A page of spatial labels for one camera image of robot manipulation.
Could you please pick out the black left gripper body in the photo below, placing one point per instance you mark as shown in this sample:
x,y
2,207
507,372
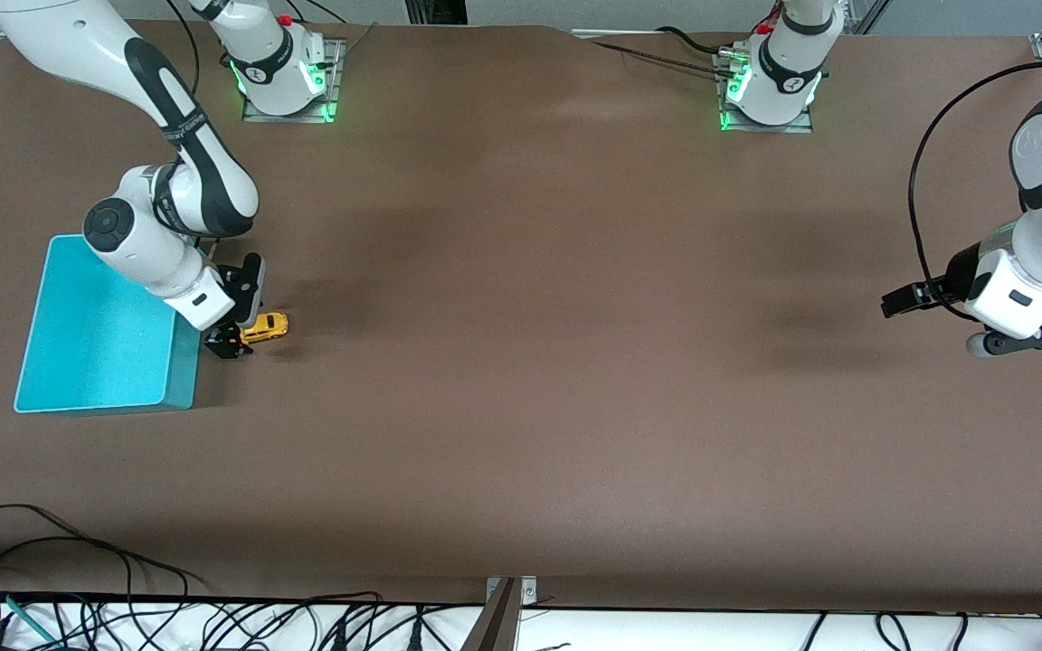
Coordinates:
x,y
957,276

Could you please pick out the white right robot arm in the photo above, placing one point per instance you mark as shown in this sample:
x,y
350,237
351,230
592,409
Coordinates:
x,y
150,244

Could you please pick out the yellow beetle toy car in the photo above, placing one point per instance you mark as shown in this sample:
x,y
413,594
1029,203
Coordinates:
x,y
269,327

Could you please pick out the turquoise plastic bin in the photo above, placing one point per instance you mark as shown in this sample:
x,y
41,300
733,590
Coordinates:
x,y
96,344

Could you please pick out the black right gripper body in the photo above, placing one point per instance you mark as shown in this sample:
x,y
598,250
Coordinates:
x,y
225,341

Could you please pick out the small metal bracket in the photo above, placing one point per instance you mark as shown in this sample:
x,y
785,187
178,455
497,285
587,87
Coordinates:
x,y
530,592

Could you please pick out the brown table mat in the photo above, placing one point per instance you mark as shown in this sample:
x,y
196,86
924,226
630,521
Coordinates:
x,y
521,362

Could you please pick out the aluminium frame post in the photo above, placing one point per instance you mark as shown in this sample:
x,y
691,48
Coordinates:
x,y
865,14

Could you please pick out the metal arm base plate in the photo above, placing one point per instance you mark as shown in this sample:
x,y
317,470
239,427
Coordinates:
x,y
336,63
801,127

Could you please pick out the grey metal bar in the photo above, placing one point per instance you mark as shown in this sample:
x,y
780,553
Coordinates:
x,y
494,628

